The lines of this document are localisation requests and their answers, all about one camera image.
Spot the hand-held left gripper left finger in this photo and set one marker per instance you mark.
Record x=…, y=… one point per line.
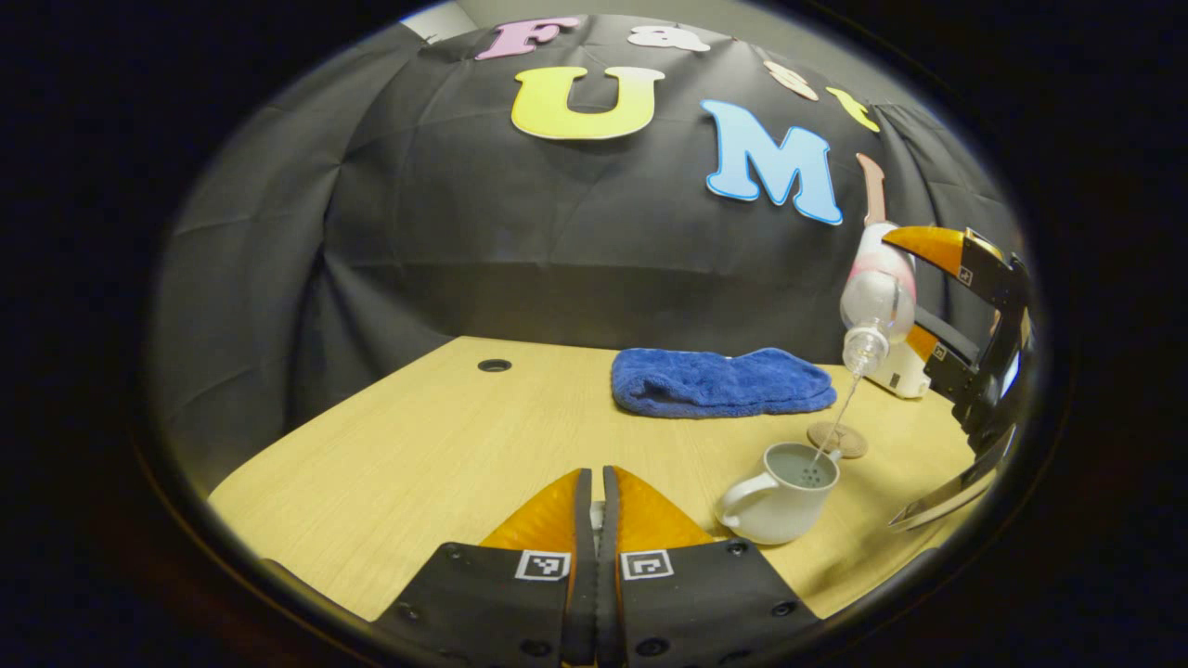
x=583, y=557

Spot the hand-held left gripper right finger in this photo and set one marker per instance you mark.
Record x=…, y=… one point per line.
x=610, y=557

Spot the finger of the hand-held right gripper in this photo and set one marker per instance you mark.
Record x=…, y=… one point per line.
x=956, y=366
x=993, y=269

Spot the clear plastic water bottle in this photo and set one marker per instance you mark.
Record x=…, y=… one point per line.
x=877, y=297

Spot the round brown coaster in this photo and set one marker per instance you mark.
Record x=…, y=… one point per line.
x=849, y=441

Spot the white ceramic teacup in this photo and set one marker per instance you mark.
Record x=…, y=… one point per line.
x=780, y=510

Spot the white toaster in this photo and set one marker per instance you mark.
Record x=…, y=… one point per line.
x=905, y=380

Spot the blue towel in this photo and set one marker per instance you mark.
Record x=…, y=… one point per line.
x=715, y=385

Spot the black backdrop cloth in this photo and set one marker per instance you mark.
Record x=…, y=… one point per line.
x=510, y=232

